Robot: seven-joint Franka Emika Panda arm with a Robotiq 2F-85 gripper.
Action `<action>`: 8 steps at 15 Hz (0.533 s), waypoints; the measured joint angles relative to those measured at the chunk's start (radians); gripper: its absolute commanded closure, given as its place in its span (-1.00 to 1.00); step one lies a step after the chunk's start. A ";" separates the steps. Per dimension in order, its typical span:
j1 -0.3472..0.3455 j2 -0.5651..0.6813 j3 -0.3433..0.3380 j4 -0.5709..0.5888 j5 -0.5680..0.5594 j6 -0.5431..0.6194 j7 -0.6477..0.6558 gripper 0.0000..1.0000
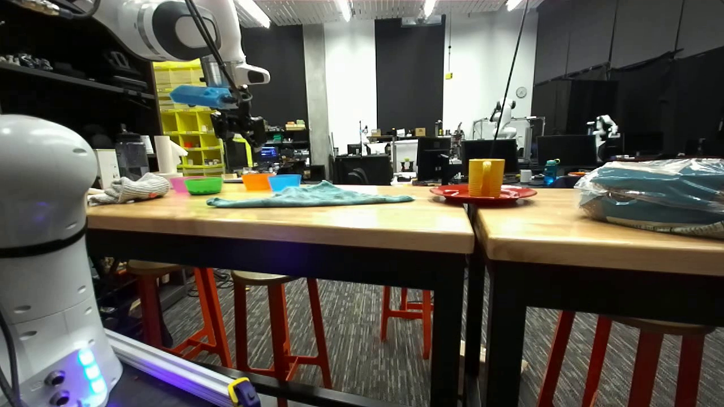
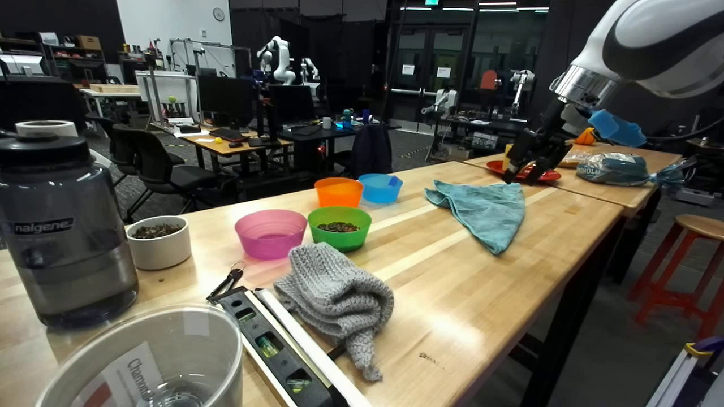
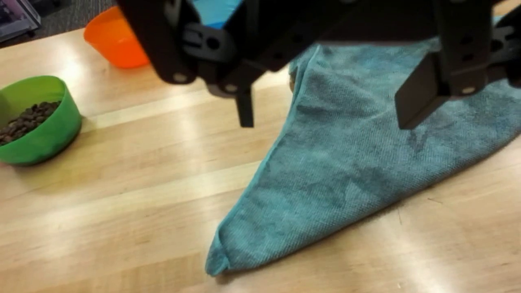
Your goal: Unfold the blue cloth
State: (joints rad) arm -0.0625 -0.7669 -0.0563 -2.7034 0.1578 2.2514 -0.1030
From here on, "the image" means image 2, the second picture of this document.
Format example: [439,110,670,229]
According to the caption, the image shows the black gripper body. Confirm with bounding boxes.
[507,99,587,171]

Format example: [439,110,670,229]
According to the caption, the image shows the blue cloth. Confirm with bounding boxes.
[423,179,526,259]

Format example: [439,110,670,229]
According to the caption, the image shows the red plate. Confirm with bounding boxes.
[483,156,562,189]

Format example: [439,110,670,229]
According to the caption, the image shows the bagged stack of blue cloths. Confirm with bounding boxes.
[575,151,651,189]

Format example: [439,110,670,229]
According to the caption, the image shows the short wooden table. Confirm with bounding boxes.
[462,138,686,291]

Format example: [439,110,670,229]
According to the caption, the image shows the crumpled blue plastic wrap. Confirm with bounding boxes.
[648,162,688,192]

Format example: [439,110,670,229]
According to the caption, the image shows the blue plastic bowl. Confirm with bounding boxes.
[357,172,405,207]

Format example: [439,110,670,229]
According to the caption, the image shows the long wooden table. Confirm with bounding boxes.
[0,158,628,407]

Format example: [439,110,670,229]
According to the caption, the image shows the wooden stool with red legs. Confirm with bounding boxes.
[628,213,724,343]

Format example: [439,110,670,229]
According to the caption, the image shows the orange plastic bowl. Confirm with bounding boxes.
[312,175,367,211]

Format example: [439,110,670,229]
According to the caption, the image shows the green plastic bowl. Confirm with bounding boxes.
[306,207,374,253]

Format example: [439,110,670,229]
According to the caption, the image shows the grey knitted beanie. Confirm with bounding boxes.
[271,240,395,384]

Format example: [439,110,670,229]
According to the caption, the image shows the black computer monitor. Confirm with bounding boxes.
[267,84,319,131]
[197,75,258,131]

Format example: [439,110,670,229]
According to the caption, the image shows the pink plastic bowl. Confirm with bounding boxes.
[232,208,309,262]

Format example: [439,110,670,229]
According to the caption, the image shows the robot cart platform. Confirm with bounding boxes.
[645,335,724,407]

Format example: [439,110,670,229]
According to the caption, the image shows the background wooden desk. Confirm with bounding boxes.
[161,123,291,176]

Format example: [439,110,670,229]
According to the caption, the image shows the black spirit level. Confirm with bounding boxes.
[213,285,341,407]

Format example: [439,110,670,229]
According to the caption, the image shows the black office chair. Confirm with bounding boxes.
[111,123,228,223]

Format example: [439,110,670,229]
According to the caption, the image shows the large white bucket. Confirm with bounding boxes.
[34,306,246,407]

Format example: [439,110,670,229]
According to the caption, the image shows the white tape roll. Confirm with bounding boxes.
[13,119,78,140]

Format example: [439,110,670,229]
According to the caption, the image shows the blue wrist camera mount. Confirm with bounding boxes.
[586,110,648,150]

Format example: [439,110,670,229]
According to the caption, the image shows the black clip handle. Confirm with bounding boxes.
[205,267,246,306]

